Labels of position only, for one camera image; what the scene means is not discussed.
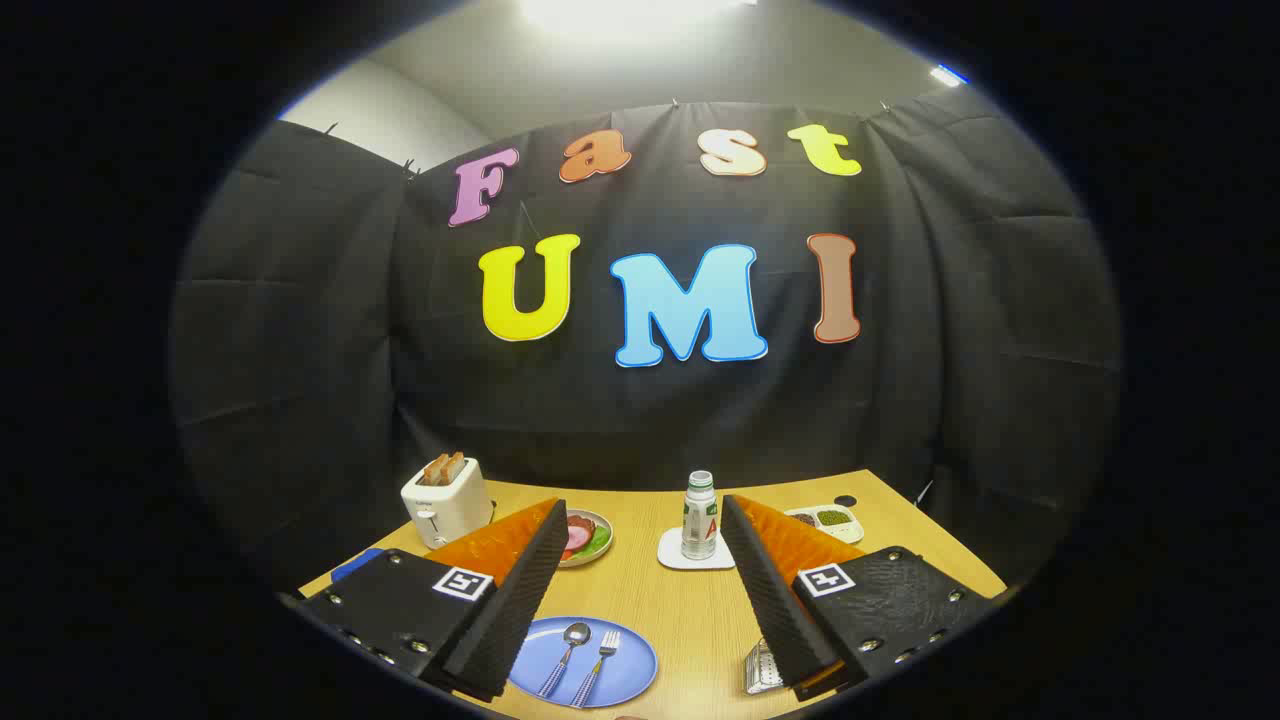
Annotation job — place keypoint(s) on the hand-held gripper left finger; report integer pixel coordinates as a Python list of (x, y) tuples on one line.
[(515, 600)]

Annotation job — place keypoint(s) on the white square coaster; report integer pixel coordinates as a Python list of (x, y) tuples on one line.
[(672, 555)]

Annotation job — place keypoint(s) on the pile of green beans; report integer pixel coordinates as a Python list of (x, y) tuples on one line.
[(832, 517)]

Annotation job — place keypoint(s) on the brown meat slice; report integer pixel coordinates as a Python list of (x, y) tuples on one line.
[(578, 521)]

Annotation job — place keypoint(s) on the oval food plate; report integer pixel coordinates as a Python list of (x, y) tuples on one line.
[(598, 552)]

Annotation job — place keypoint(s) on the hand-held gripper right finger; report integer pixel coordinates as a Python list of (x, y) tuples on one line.
[(765, 590)]

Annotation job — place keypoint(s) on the pink ham slice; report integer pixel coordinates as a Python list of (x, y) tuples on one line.
[(577, 541)]

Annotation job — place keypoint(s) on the blue folded cloth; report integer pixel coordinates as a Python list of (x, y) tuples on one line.
[(355, 565)]

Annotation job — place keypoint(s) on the white divided tray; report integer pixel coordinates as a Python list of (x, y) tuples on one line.
[(845, 528)]

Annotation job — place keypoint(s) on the white toaster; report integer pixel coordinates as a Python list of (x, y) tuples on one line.
[(445, 505)]

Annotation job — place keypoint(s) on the green lettuce leaf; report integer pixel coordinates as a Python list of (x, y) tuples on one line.
[(599, 541)]

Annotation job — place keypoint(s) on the large ceiling light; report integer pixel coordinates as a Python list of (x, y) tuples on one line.
[(630, 10)]

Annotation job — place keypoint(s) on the blue round plate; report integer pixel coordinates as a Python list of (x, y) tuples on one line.
[(630, 665)]

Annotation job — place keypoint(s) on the toast slice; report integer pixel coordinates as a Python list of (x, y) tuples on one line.
[(456, 466), (435, 469)]

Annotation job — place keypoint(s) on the small ceiling light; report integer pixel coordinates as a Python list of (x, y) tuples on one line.
[(948, 75)]

